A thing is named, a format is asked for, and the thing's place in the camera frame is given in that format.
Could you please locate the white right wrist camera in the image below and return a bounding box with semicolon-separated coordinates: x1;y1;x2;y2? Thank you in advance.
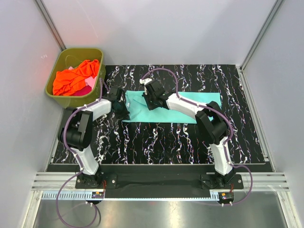
139;78;152;86

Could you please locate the slotted aluminium rail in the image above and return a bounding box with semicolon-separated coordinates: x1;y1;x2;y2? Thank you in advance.
42;190;219;201

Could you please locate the turquoise t-shirt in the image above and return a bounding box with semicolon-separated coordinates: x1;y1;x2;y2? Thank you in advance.
121;90;223;124

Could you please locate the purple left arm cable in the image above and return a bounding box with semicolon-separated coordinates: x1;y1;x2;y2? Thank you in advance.
56;77;110;227

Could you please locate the black marble pattern mat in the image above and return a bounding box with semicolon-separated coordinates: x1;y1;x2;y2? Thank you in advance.
50;64;270;165

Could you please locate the light pink t-shirt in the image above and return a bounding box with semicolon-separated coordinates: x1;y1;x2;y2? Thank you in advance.
68;66;97;89

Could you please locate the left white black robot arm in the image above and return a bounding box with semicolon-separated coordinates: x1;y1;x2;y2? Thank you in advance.
57;86;130;188

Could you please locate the magenta t-shirt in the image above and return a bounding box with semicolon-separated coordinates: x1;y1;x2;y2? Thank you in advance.
72;85;92;96

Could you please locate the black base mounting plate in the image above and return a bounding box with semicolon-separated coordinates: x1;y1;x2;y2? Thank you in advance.
76;165;244;195

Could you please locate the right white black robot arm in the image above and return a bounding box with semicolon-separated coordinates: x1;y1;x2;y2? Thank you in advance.
140;78;235;189

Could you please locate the orange t-shirt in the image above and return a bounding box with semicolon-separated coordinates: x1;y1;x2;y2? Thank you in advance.
52;59;100;96

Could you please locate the olive green plastic bin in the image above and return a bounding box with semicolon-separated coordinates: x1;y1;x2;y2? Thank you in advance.
45;47;105;108

